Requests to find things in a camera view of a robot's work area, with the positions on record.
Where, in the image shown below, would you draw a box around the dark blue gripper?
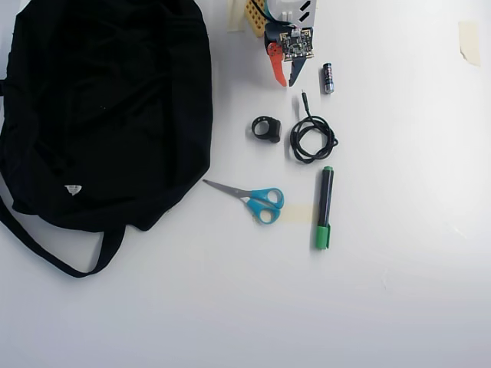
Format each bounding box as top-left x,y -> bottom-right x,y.
263,21 -> 308,88

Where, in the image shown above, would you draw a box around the black fabric bag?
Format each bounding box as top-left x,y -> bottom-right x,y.
0,0 -> 215,279

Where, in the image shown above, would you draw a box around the black AA battery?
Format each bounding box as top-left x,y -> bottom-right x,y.
321,61 -> 338,96

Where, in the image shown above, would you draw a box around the yellow perforated base block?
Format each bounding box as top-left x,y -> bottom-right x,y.
244,0 -> 269,38

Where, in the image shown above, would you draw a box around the beige tape beside base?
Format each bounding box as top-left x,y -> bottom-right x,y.
226,0 -> 247,33

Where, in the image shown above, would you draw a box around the green and black marker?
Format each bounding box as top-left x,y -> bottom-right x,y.
314,165 -> 336,251

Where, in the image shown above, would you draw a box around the small beige tape strip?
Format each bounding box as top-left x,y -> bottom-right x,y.
282,203 -> 318,225

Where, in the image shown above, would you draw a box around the large beige tape strip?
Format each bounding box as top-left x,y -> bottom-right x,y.
457,20 -> 482,67

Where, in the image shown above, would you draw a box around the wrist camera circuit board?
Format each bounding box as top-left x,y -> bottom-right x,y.
281,28 -> 316,63

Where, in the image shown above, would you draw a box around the black ring-shaped clicker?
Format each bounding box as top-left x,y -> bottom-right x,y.
251,114 -> 284,145

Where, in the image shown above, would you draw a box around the blue-handled scissors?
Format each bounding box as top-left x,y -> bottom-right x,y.
202,178 -> 285,225

